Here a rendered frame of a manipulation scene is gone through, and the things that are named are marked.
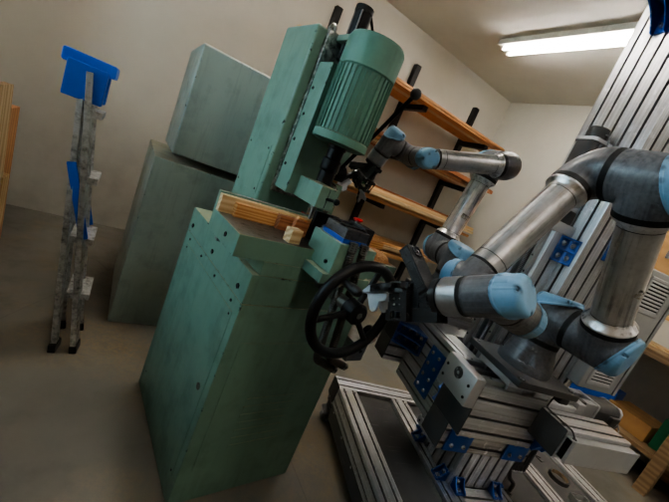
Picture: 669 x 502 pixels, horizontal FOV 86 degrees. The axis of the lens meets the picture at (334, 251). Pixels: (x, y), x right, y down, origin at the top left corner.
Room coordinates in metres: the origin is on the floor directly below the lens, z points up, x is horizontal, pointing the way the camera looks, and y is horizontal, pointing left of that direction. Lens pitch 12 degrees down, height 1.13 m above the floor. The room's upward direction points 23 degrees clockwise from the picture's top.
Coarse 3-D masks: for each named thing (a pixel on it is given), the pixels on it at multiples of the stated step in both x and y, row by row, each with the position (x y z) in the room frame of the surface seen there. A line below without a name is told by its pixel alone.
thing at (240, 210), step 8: (240, 208) 0.98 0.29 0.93; (248, 208) 1.00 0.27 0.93; (256, 208) 1.01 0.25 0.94; (240, 216) 0.99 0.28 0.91; (248, 216) 1.00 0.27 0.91; (256, 216) 1.02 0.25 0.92; (264, 216) 1.03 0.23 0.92; (272, 216) 1.05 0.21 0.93; (272, 224) 1.06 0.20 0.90; (376, 240) 1.38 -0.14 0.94; (376, 248) 1.36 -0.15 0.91
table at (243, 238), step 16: (208, 224) 0.98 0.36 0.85; (224, 224) 0.91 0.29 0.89; (240, 224) 0.92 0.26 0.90; (256, 224) 0.99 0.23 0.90; (224, 240) 0.88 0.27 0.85; (240, 240) 0.84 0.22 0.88; (256, 240) 0.86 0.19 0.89; (272, 240) 0.90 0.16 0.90; (304, 240) 1.04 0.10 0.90; (240, 256) 0.85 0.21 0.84; (256, 256) 0.87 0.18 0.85; (272, 256) 0.90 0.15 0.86; (288, 256) 0.93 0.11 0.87; (304, 256) 0.97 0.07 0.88; (320, 272) 0.91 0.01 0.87; (368, 272) 1.14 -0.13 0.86
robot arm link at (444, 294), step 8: (440, 280) 0.66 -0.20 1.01; (448, 280) 0.65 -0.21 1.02; (456, 280) 0.63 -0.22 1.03; (440, 288) 0.64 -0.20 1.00; (448, 288) 0.63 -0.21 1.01; (440, 296) 0.63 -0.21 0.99; (448, 296) 0.62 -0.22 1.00; (440, 304) 0.63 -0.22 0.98; (448, 304) 0.62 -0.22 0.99; (440, 312) 0.64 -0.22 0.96; (448, 312) 0.63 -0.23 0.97; (456, 312) 0.62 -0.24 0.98
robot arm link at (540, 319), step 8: (536, 312) 0.63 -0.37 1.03; (544, 312) 0.66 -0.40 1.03; (520, 320) 0.60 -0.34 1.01; (528, 320) 0.61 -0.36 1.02; (536, 320) 0.63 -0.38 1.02; (544, 320) 0.65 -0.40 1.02; (504, 328) 0.65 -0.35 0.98; (512, 328) 0.62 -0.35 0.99; (520, 328) 0.62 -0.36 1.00; (528, 328) 0.63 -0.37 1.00; (536, 328) 0.63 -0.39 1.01; (544, 328) 0.65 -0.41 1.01; (520, 336) 0.65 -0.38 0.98; (528, 336) 0.65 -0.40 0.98; (536, 336) 0.66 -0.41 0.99
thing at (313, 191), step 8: (304, 176) 1.17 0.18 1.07; (304, 184) 1.16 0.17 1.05; (312, 184) 1.13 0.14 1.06; (320, 184) 1.10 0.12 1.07; (296, 192) 1.18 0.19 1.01; (304, 192) 1.15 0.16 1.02; (312, 192) 1.11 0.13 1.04; (320, 192) 1.09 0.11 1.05; (328, 192) 1.11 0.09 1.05; (336, 192) 1.13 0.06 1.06; (312, 200) 1.10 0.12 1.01; (320, 200) 1.09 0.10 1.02; (312, 208) 1.14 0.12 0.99; (328, 208) 1.12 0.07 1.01
